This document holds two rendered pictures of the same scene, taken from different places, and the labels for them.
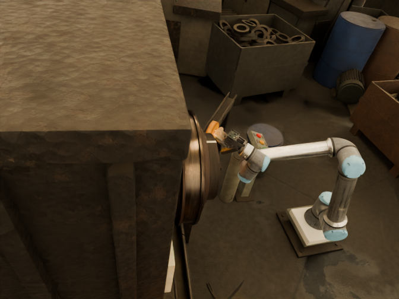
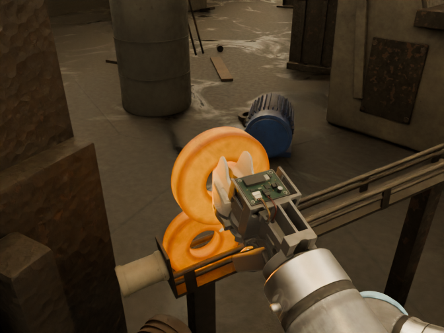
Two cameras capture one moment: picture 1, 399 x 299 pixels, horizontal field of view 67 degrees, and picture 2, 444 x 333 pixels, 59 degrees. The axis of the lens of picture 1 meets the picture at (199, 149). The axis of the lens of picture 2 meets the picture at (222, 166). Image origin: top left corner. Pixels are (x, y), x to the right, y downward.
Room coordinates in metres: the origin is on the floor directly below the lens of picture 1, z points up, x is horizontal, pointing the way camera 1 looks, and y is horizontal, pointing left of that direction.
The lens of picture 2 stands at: (1.00, -0.43, 1.22)
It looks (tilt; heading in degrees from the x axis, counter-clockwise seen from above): 30 degrees down; 47
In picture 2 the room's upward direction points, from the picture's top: straight up
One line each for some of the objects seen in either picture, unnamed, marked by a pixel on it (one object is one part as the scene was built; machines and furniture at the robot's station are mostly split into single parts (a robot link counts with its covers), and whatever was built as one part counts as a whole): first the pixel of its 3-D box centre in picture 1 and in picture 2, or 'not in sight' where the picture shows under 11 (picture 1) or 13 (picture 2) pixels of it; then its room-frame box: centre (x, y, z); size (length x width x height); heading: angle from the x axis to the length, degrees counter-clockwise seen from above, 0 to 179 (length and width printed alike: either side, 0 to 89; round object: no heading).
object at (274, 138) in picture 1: (259, 152); not in sight; (2.05, -0.54, 0.21); 0.32 x 0.32 x 0.43
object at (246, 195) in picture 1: (251, 169); not in sight; (1.72, -0.44, 0.31); 0.24 x 0.16 x 0.62; 18
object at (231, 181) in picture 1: (232, 177); not in sight; (1.64, -0.30, 0.26); 0.12 x 0.12 x 0.52
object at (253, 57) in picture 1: (252, 57); not in sight; (3.58, -0.43, 0.39); 1.03 x 0.83 x 0.77; 123
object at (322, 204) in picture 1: (326, 205); not in sight; (1.45, -0.99, 0.35); 0.17 x 0.15 x 0.18; 4
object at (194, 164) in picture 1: (183, 167); not in sight; (0.85, 0.05, 1.11); 0.47 x 0.06 x 0.47; 18
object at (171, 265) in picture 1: (165, 239); not in sight; (0.50, 0.05, 1.15); 0.26 x 0.02 x 0.18; 18
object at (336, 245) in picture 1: (309, 228); not in sight; (1.45, -0.99, 0.04); 0.40 x 0.40 x 0.08; 22
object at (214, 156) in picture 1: (206, 166); not in sight; (0.88, -0.04, 1.11); 0.28 x 0.06 x 0.28; 18
